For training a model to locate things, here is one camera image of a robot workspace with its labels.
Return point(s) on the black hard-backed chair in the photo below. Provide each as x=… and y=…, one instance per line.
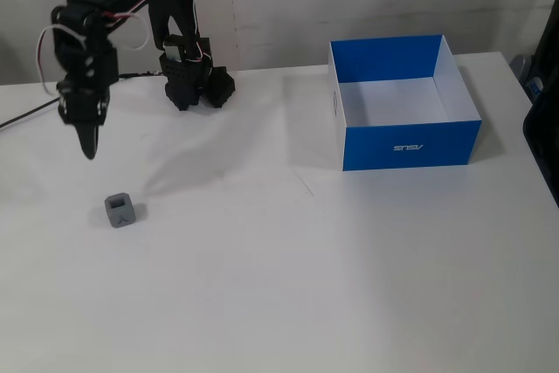
x=543, y=128

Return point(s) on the gray cube block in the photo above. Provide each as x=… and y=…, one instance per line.
x=119, y=211

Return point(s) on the blue and white cardboard box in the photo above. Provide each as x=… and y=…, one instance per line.
x=406, y=146

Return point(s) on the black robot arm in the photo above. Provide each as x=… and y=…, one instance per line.
x=170, y=6

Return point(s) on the black clamp knob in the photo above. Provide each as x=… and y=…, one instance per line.
x=222, y=87

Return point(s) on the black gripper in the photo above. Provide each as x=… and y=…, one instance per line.
x=83, y=104

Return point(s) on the gray and blue chair part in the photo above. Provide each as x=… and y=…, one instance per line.
x=528, y=76

